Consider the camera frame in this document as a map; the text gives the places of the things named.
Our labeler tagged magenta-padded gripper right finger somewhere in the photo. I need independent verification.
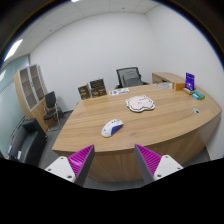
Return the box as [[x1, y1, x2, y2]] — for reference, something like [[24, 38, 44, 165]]
[[133, 143, 184, 185]]

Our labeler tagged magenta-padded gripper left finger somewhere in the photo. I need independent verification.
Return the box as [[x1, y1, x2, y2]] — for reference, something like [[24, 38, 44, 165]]
[[44, 143, 96, 188]]

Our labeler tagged white and blue computer mouse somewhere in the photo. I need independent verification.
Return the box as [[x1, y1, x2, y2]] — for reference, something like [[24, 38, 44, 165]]
[[100, 118, 125, 139]]

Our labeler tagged pink pig-shaped mouse pad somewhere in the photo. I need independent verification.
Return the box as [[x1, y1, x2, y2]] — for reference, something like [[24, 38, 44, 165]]
[[125, 94, 156, 113]]

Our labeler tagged black leather sofa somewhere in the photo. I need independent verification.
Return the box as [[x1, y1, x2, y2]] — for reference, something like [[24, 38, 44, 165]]
[[8, 118, 48, 166]]

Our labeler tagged black visitor chair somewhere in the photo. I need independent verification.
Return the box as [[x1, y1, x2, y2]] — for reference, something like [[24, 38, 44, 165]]
[[43, 90, 64, 131]]

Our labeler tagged wooden shelf unit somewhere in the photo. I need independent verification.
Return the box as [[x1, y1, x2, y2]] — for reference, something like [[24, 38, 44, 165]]
[[13, 64, 51, 133]]

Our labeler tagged green small box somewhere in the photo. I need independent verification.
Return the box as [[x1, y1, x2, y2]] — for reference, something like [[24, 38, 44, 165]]
[[191, 90, 206, 101]]

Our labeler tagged small brown cardboard box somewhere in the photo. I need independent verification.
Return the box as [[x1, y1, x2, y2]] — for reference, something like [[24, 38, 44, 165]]
[[77, 83, 92, 100]]

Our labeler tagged round white patterned coaster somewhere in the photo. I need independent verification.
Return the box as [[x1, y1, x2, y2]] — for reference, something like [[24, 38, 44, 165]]
[[156, 82, 174, 90]]

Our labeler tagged orange small box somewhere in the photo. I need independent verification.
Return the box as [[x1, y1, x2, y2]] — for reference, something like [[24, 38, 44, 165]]
[[173, 82, 186, 91]]

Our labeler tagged dark brown cardboard box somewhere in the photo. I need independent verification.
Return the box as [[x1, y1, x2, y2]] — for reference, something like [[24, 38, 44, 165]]
[[90, 87, 108, 98], [89, 78, 106, 90]]

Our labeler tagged white printed paper sheet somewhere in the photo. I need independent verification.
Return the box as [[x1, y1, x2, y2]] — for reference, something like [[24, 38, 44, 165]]
[[108, 87, 131, 97]]

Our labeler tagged wooden side desk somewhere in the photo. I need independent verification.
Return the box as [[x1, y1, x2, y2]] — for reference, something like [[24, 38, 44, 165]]
[[151, 71, 186, 85]]

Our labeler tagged black mesh office chair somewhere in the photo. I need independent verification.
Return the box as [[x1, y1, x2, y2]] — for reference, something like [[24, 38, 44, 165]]
[[114, 66, 150, 90]]

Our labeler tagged rectangular ceiling light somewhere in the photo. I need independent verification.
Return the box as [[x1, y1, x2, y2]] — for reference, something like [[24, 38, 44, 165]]
[[3, 38, 24, 62]]

